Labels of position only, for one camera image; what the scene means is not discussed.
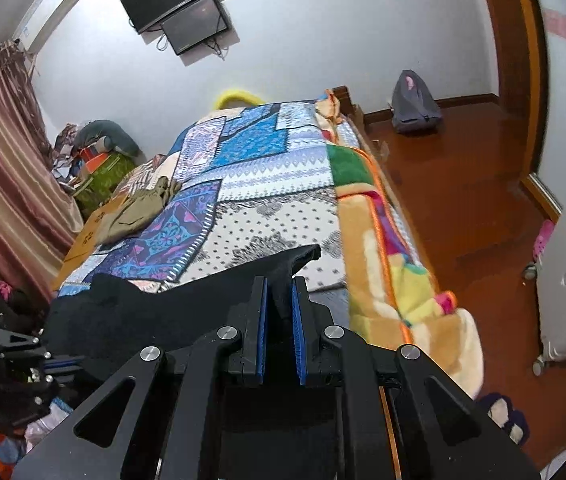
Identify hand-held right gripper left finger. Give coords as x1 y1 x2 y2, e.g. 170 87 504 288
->
10 276 269 480

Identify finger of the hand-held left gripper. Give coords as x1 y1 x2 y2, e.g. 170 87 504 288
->
43 352 91 373

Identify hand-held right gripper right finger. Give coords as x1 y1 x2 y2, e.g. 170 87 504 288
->
290 276 543 480

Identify black pants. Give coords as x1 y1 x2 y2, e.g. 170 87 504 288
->
43 244 349 391

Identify olive green pants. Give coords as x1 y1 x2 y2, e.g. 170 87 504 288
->
97 176 183 246

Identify colourful fleece blanket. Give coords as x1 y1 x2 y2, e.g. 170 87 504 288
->
313 89 484 401

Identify blue patchwork bed sheet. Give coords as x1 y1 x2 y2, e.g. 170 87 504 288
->
55 101 349 301

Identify green box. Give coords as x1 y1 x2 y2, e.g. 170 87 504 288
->
73 152 136 216

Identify orange box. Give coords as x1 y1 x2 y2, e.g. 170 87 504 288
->
80 145 114 171

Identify striped pink curtain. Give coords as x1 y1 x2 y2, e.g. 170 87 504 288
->
0 40 84 306

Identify purple slippers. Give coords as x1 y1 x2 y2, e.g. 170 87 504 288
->
478 392 531 448

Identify yellow fluffy item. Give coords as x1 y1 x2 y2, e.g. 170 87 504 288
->
213 88 259 111

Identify grey backpack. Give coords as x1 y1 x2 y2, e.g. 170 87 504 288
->
391 70 444 135

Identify pink slipper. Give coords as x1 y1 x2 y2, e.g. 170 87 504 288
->
533 219 557 262

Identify white air conditioner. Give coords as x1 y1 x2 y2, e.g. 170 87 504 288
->
13 0 91 56

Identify small black wall monitor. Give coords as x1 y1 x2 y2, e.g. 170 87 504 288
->
159 0 231 56

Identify wooden door frame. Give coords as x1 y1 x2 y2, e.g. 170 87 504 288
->
473 0 564 221

